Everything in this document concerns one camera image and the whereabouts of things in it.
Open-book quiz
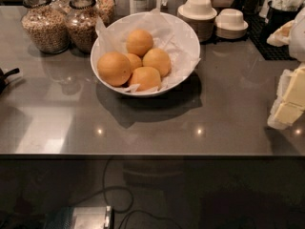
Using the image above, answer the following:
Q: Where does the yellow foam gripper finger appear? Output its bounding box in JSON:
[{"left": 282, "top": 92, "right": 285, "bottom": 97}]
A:
[{"left": 274, "top": 67, "right": 305, "bottom": 126}]

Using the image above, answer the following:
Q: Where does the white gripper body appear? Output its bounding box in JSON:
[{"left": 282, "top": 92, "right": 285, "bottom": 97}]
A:
[{"left": 266, "top": 62, "right": 305, "bottom": 132}]

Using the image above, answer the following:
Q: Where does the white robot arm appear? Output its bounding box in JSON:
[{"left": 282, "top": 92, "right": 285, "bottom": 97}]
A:
[{"left": 267, "top": 9, "right": 305, "bottom": 130}]

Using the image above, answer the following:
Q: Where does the right orange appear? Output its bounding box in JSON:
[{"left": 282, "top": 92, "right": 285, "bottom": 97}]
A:
[{"left": 142, "top": 48, "right": 172, "bottom": 77}]

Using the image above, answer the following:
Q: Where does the front bottom orange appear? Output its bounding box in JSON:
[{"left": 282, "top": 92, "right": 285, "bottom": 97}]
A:
[{"left": 128, "top": 67, "right": 161, "bottom": 92}]

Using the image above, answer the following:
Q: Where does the white ceramic bowl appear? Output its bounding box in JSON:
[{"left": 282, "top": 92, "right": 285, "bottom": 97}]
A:
[{"left": 90, "top": 11, "right": 201, "bottom": 98}]

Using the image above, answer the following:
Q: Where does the small middle orange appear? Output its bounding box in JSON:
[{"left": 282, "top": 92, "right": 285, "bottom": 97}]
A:
[{"left": 126, "top": 53, "right": 142, "bottom": 71}]

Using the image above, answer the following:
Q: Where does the top back orange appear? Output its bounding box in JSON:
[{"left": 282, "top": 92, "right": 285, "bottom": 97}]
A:
[{"left": 126, "top": 30, "right": 153, "bottom": 57}]

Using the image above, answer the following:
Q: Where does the large front left orange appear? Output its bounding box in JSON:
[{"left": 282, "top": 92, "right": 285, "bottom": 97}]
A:
[{"left": 97, "top": 52, "right": 132, "bottom": 87}]

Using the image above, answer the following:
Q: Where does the black rubber mat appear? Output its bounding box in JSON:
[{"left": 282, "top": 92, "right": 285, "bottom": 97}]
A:
[{"left": 203, "top": 12, "right": 298, "bottom": 61}]

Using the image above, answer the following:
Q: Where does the black container with packets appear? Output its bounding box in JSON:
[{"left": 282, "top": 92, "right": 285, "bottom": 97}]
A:
[{"left": 261, "top": 0, "right": 304, "bottom": 42}]

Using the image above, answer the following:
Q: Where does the right stack of paper bowls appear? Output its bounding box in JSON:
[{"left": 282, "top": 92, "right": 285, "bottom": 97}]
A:
[{"left": 214, "top": 9, "right": 248, "bottom": 39}]

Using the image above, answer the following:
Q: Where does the stack of paper bowls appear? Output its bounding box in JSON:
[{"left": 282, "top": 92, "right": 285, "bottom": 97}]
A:
[
  {"left": 177, "top": 0, "right": 217, "bottom": 42},
  {"left": 214, "top": 9, "right": 248, "bottom": 39}
]

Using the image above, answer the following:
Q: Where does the left stack of paper bowls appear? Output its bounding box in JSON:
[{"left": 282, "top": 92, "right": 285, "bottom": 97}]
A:
[{"left": 177, "top": 0, "right": 217, "bottom": 42}]

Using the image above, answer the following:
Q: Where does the white paper liner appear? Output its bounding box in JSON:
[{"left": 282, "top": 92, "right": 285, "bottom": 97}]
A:
[{"left": 94, "top": 8, "right": 202, "bottom": 94}]

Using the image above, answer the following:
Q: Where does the back glass cereal jar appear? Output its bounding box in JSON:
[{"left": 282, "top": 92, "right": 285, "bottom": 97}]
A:
[{"left": 95, "top": 0, "right": 115, "bottom": 26}]

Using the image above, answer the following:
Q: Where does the glass cereal jar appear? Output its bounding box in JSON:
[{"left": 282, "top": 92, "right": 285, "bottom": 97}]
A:
[
  {"left": 65, "top": 0, "right": 99, "bottom": 53},
  {"left": 21, "top": 0, "right": 70, "bottom": 54},
  {"left": 95, "top": 0, "right": 115, "bottom": 26}
]

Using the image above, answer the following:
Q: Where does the middle glass cereal jar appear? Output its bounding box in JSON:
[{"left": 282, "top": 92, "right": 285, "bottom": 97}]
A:
[{"left": 65, "top": 0, "right": 99, "bottom": 53}]

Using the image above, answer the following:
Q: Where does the metal box on floor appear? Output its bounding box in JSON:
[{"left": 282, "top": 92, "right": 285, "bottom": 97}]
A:
[{"left": 43, "top": 206, "right": 114, "bottom": 229}]

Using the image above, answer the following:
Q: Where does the left glass cereal jar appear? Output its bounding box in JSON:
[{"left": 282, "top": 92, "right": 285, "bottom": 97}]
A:
[{"left": 21, "top": 0, "right": 70, "bottom": 54}]

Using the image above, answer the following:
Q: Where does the black floor cable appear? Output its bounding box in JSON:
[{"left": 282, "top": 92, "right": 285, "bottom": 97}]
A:
[{"left": 68, "top": 156, "right": 184, "bottom": 229}]

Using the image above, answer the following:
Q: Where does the black handle object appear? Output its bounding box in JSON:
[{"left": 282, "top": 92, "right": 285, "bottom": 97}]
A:
[{"left": 0, "top": 68, "right": 20, "bottom": 94}]

